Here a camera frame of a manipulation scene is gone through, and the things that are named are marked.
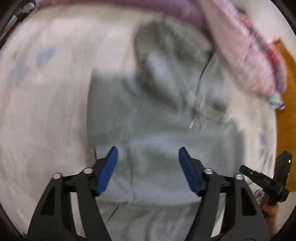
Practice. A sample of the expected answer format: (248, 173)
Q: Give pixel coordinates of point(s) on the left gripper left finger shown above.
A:
(53, 216)

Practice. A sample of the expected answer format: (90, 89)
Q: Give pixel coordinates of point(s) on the grey zip hoodie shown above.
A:
(177, 96)

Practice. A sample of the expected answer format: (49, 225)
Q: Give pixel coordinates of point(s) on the person's right hand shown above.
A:
(269, 209)

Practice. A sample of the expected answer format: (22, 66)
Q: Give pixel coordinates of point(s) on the wooden headboard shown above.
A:
(286, 118)

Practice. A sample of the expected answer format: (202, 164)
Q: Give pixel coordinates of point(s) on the teal blue-trimmed pillow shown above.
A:
(276, 101)

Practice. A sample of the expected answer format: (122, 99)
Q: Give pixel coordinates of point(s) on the purple floral duvet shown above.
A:
(258, 66)

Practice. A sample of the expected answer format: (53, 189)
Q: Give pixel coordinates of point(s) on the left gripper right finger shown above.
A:
(243, 218)

